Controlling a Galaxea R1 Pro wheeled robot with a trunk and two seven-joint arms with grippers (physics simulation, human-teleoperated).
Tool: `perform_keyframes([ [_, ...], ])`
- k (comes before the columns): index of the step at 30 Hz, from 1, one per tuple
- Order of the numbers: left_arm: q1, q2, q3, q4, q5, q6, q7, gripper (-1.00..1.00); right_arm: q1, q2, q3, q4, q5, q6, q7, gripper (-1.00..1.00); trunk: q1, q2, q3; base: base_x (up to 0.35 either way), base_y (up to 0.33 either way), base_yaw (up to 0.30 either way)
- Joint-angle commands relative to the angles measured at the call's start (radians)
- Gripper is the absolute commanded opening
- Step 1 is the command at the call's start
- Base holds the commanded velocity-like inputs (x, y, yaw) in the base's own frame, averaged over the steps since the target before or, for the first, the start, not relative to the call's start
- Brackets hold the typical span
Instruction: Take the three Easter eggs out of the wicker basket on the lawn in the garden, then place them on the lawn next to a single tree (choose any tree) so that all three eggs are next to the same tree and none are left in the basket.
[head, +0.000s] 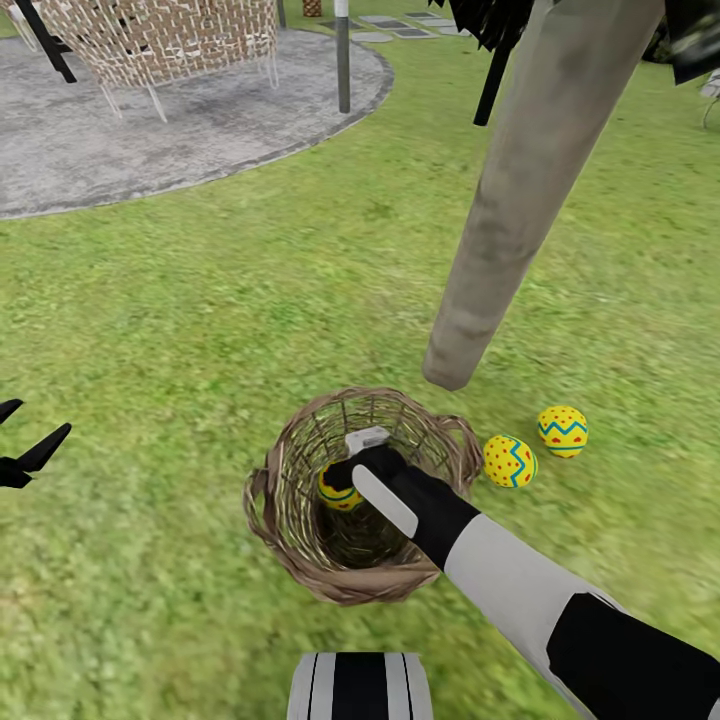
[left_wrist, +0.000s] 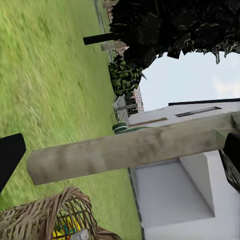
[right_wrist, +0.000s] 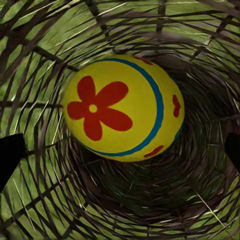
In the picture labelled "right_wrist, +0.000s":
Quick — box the wicker basket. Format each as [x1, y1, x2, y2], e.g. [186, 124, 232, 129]
[0, 0, 240, 240]

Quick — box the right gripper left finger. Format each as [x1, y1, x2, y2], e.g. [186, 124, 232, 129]
[0, 133, 27, 192]

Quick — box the easter egg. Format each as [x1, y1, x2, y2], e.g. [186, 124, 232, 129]
[61, 53, 187, 164]

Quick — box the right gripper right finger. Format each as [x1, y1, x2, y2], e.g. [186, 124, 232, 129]
[222, 133, 240, 173]

